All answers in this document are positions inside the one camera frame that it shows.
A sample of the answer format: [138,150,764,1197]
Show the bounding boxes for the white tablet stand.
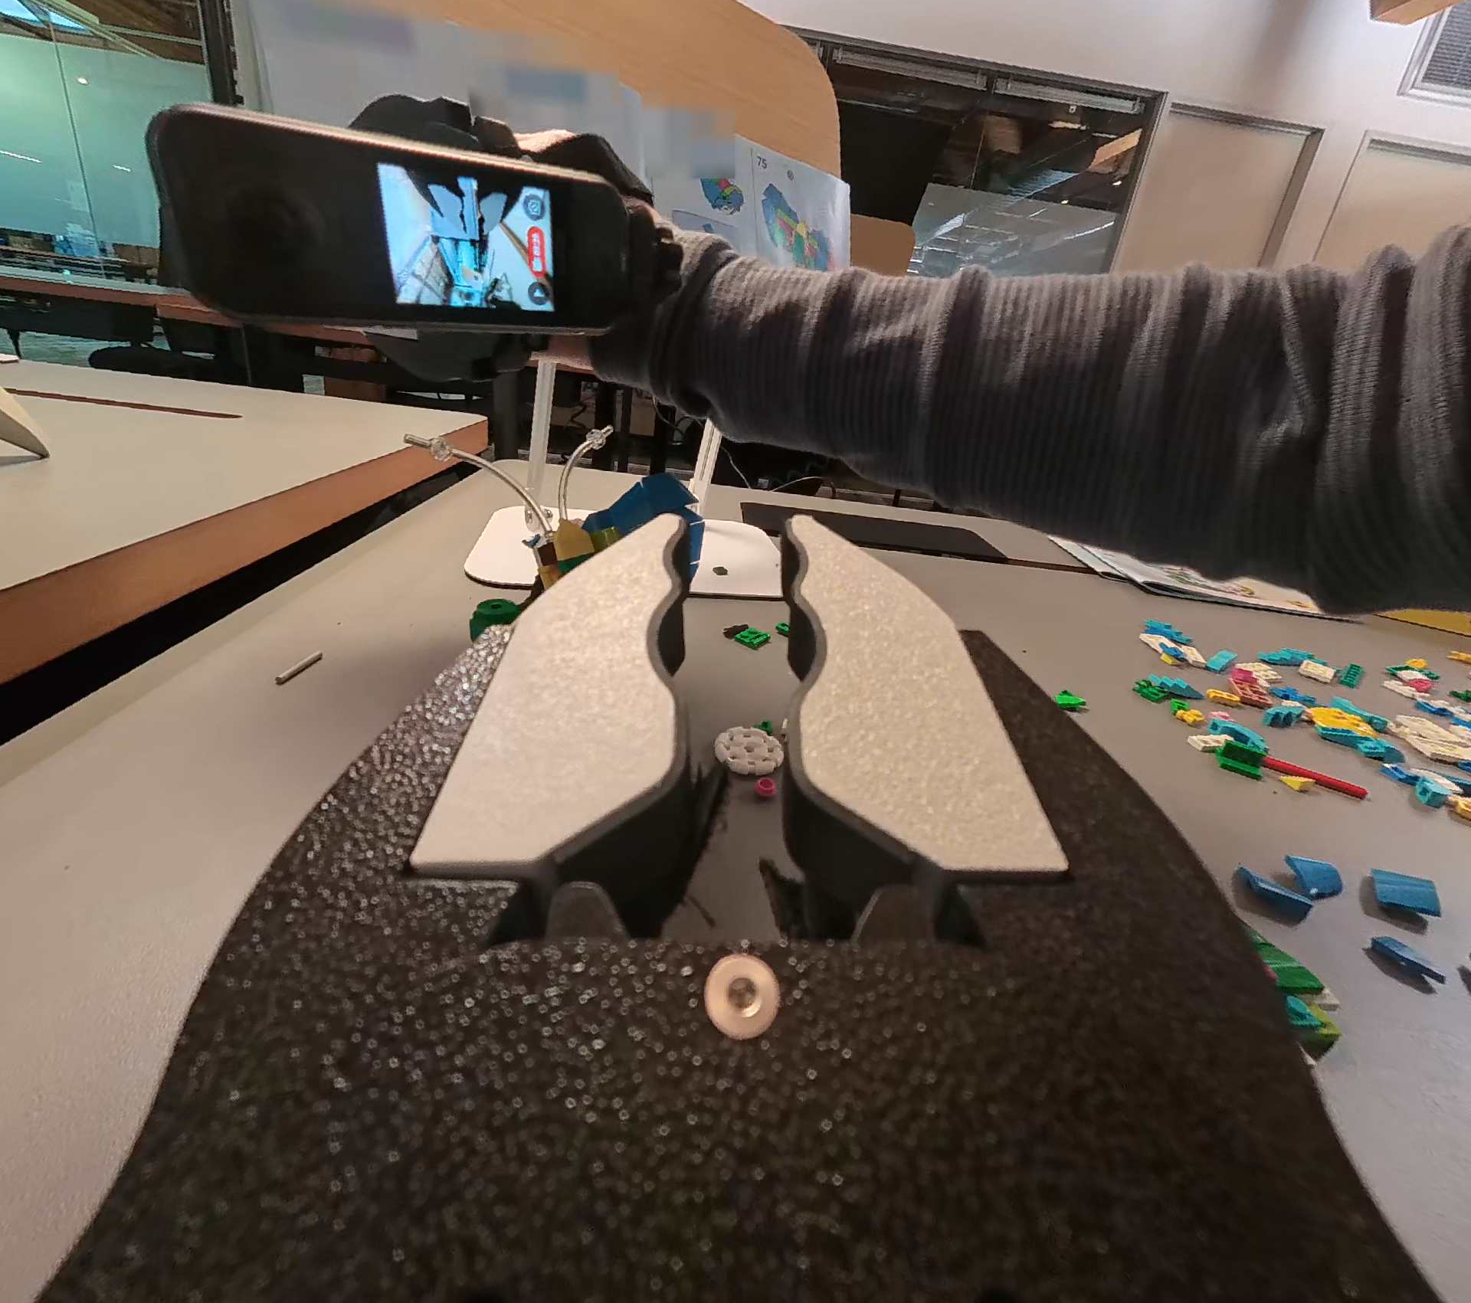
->
[0,386,53,461]

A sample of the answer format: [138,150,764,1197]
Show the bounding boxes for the wall vent grille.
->
[1403,1,1471,104]

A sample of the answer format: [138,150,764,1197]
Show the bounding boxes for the wood-edged desk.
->
[0,358,493,689]

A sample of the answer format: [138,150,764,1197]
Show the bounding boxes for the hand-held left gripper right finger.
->
[758,515,1071,936]

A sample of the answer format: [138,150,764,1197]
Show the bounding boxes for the red lego rod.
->
[1261,754,1370,800]

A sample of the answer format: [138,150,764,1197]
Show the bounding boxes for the open instruction booklet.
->
[1054,536,1360,622]

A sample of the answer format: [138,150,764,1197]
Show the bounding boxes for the person's right forearm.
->
[591,228,1471,617]

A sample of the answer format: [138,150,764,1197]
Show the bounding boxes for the green lego plates cluster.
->
[1250,929,1344,1060]

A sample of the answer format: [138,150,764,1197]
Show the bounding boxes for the lego butterfly model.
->
[401,427,703,643]

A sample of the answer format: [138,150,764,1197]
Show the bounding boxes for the pile of loose lego pieces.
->
[1131,619,1471,824]

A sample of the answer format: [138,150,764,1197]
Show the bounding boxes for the person's right hand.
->
[348,93,694,384]

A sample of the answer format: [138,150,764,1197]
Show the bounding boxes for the black flat pad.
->
[740,502,1008,561]

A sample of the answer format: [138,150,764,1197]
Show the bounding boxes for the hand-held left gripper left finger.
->
[407,512,697,936]

